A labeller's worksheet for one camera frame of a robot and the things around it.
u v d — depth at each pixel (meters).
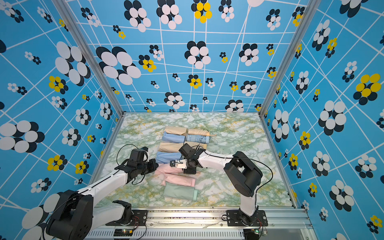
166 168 0.87
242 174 0.48
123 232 0.72
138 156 0.69
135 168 0.67
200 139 0.99
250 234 0.70
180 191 0.79
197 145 0.96
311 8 0.68
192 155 0.70
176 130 1.05
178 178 0.85
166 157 0.92
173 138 1.02
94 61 0.89
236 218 0.72
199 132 1.02
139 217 0.73
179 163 0.79
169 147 0.97
